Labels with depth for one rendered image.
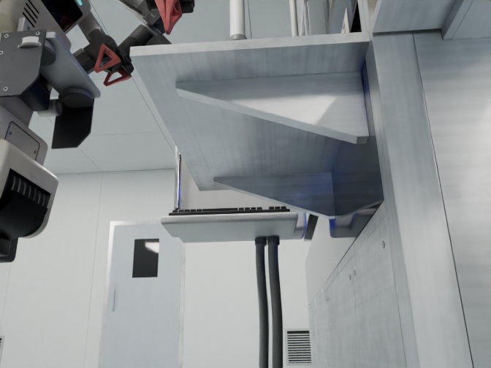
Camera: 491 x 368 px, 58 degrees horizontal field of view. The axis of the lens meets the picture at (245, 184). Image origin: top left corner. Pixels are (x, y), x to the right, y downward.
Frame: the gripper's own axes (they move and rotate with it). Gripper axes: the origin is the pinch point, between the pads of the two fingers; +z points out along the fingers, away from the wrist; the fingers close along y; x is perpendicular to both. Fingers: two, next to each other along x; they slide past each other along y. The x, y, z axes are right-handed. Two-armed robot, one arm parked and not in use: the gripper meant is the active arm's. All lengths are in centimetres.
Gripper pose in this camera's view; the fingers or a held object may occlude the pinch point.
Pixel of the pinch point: (167, 29)
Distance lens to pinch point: 98.2
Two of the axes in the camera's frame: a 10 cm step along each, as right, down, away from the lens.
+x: 0.8, 3.3, 9.4
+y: 10.0, -0.6, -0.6
